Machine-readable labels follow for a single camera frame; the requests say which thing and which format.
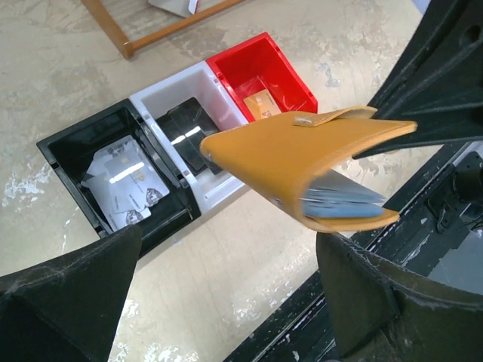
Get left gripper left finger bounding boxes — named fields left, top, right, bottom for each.
left=1, top=226, right=142, bottom=361

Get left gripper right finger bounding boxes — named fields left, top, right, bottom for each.
left=316, top=233, right=482, bottom=361

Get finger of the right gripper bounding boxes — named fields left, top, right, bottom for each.
left=358, top=0, right=482, bottom=158

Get orange leather card holder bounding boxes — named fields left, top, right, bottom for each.
left=200, top=106, right=417, bottom=233

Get white cards in bin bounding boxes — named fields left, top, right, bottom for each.
left=81, top=135, right=170, bottom=232

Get orange card in bin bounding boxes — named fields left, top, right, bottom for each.
left=243, top=89, right=281, bottom=120

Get black cards in bin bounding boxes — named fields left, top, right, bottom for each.
left=155, top=97, right=222, bottom=176

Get black plastic bin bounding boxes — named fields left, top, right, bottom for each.
left=37, top=100, right=201, bottom=256

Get red plastic bin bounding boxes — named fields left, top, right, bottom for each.
left=207, top=32, right=318, bottom=122

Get white plastic bin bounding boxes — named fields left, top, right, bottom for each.
left=129, top=61, right=248, bottom=213

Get wooden shelf rack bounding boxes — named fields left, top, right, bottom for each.
left=82, top=0, right=240, bottom=59

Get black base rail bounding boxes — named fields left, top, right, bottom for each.
left=228, top=142, right=482, bottom=361

